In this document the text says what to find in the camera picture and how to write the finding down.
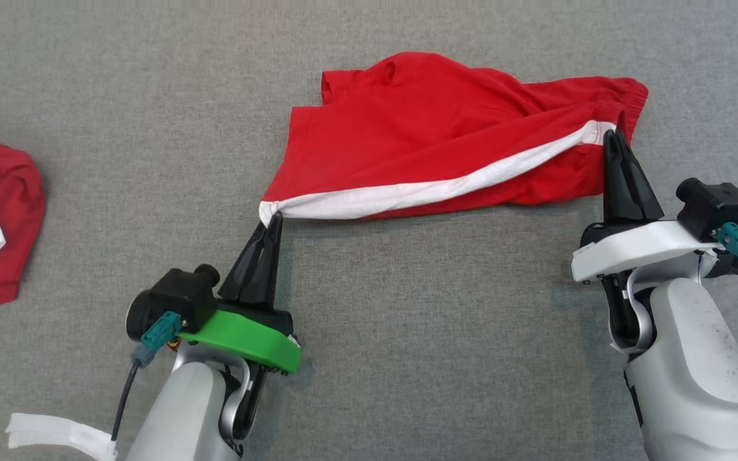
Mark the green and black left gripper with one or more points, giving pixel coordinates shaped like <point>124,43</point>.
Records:
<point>247,336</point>

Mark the red shorts with white stripe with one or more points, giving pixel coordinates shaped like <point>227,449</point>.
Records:
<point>407,134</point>

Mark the teal left camera connector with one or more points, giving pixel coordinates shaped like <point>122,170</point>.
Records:
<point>157,336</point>

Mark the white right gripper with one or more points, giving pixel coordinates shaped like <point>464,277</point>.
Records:
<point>638,246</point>

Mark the red and white basketball jersey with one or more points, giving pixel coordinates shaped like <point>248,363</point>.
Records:
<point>4,205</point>

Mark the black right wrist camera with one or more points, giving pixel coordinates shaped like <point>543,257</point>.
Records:
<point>718,205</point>

